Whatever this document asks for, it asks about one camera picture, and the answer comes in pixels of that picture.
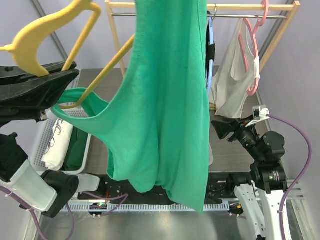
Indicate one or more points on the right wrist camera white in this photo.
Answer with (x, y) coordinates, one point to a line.
(260, 114)

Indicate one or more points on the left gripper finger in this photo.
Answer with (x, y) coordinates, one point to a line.
(38, 73)
(38, 93)

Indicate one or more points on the dark green garment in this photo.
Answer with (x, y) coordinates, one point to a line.
(76, 150)

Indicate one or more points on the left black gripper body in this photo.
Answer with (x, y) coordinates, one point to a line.
(6, 113)

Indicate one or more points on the white printed garment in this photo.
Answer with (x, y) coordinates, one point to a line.
(56, 150)

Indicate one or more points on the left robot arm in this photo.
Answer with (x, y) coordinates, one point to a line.
(48, 193)

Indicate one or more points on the white basket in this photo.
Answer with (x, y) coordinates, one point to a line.
(42, 140)
(211, 157)

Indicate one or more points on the light blue hanger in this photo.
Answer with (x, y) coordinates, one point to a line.
(209, 68)

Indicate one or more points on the white centre basket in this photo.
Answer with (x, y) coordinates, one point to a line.
(211, 157)

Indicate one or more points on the yellow hanger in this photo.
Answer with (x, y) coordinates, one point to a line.
(24, 47)

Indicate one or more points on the white slotted cable duct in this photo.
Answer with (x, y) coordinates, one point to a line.
(98, 207)

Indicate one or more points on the pink hanger right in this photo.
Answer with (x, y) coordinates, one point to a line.
(252, 31)

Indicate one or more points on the white tank top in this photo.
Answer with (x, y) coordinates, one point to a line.
(236, 74)

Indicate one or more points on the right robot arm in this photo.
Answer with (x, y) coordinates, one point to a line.
(260, 190)

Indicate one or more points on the green tank top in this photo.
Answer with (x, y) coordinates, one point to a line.
(157, 126)

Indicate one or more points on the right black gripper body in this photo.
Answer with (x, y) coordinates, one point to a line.
(235, 129)

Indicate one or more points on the white left basket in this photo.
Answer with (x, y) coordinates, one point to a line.
(42, 140)

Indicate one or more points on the black tank top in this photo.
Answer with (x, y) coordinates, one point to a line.
(210, 53)

